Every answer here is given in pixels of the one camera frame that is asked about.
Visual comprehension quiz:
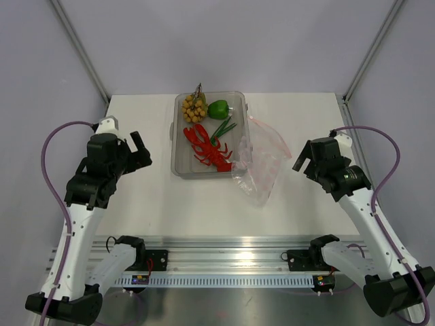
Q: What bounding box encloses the white slotted cable duct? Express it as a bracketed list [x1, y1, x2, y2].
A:
[113, 274, 314, 289]

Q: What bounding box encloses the yellow toy grape bunch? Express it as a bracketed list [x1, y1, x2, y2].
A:
[181, 84, 209, 124]

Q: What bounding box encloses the clear plastic tray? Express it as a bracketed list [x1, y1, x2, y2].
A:
[170, 87, 249, 179]

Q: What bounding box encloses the green toy scallion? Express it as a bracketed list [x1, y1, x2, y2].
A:
[209, 116, 237, 146]

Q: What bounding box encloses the red toy lobster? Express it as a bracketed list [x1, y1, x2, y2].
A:
[183, 124, 232, 173]

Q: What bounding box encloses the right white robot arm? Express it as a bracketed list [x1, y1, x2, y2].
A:
[293, 137, 434, 316]

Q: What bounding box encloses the green toy bell pepper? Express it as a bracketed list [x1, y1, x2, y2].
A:
[207, 100, 230, 120]

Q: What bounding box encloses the aluminium mounting rail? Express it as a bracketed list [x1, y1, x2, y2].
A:
[142, 236, 316, 274]

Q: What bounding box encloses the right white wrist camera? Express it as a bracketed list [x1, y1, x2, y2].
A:
[332, 133, 353, 151]

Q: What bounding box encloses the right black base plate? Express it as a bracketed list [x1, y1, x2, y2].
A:
[280, 249, 334, 272]

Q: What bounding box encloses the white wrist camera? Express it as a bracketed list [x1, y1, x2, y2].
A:
[332, 133, 353, 151]
[94, 116, 120, 138]

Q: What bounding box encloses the aluminium frame post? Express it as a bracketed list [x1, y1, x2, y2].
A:
[48, 0, 111, 108]
[343, 0, 408, 105]

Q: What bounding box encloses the clear zip top bag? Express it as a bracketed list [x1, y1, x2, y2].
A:
[231, 116, 292, 207]

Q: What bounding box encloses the left aluminium frame post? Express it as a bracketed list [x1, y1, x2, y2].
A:
[48, 0, 111, 108]

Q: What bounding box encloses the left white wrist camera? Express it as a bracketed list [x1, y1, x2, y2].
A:
[94, 116, 120, 138]

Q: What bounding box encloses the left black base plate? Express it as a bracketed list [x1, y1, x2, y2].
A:
[126, 249, 169, 272]

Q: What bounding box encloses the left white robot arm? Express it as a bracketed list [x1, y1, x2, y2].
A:
[25, 132, 152, 325]

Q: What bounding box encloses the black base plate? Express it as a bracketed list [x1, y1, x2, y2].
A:
[126, 249, 169, 272]
[280, 249, 334, 272]

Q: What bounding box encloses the right aluminium frame post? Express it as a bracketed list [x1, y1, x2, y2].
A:
[343, 0, 408, 105]

